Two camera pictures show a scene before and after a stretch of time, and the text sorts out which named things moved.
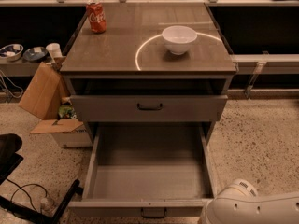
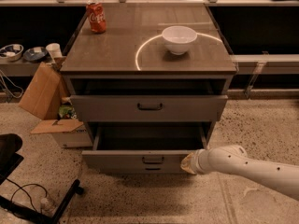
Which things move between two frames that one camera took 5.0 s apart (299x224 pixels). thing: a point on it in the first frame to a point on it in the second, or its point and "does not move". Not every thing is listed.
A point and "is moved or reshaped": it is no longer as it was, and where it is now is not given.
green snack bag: x=66 y=111 does not move
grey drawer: x=156 y=170 is moved or reshaped
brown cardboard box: x=46 y=90 does not move
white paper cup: x=54 y=49 does not move
